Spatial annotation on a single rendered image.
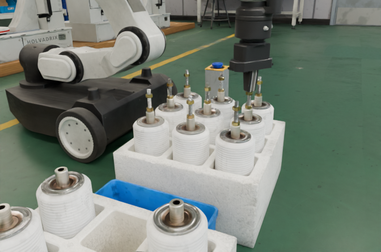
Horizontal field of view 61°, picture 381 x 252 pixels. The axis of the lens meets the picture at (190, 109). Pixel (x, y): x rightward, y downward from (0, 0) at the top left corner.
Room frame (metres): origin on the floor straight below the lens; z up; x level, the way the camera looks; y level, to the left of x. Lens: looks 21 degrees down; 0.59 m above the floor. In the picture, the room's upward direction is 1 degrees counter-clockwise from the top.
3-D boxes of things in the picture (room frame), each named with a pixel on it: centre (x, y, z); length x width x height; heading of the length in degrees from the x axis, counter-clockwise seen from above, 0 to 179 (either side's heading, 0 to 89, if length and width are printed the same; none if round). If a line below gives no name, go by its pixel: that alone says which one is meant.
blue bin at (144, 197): (0.62, 0.09, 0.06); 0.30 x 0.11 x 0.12; 65
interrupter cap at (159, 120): (0.80, 0.11, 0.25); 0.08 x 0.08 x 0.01
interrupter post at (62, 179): (0.51, 0.24, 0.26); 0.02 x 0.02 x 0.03
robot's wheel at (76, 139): (1.04, 0.39, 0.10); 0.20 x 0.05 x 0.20; 64
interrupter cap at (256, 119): (0.81, -0.16, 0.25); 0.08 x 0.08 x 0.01
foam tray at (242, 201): (0.86, -0.05, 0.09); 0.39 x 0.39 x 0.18; 66
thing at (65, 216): (0.51, 0.24, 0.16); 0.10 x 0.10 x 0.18
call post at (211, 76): (1.15, -0.10, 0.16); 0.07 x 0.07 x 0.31; 66
